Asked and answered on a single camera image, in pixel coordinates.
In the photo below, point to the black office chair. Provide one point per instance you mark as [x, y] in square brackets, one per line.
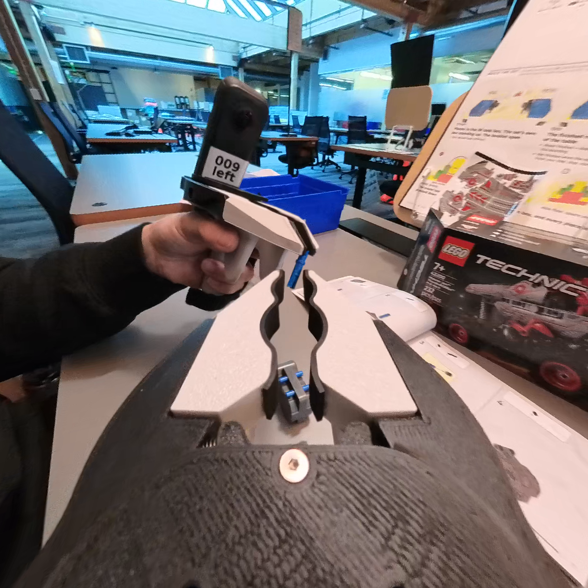
[354, 138]
[317, 138]

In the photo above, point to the person's left hand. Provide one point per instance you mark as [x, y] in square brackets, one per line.
[179, 248]

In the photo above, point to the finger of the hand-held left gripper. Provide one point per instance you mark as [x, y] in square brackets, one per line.
[301, 227]
[266, 229]

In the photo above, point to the open instruction booklet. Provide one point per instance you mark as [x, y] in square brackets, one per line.
[519, 413]

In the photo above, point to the white neighbouring desk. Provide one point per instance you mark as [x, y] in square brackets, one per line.
[138, 183]

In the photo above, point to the black monitor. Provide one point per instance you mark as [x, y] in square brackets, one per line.
[412, 62]

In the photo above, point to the dark toy truck box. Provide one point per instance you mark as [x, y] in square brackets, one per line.
[505, 298]

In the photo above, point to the dark grey toy motor block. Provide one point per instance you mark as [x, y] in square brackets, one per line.
[296, 411]

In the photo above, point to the person's left forearm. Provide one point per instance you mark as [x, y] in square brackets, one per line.
[69, 298]

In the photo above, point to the wooden office table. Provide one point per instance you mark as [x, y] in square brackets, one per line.
[289, 138]
[372, 151]
[128, 135]

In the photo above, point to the beige panel on stand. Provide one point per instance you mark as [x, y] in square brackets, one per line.
[409, 108]

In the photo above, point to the blue toy pin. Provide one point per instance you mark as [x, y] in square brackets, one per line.
[296, 271]
[289, 394]
[283, 379]

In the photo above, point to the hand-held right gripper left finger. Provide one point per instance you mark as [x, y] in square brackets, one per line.
[220, 367]

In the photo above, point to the printed instruction sheet board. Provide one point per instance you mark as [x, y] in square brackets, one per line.
[528, 92]

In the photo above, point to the blue plastic storage bin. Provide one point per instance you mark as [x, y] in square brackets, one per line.
[303, 202]

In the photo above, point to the grey toy beam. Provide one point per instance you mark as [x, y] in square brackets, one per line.
[294, 382]

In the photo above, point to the wooden post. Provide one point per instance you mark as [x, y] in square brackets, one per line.
[27, 69]

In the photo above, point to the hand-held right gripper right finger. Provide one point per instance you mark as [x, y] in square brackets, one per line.
[367, 367]

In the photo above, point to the person's black sweater torso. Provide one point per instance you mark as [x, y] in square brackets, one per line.
[23, 459]

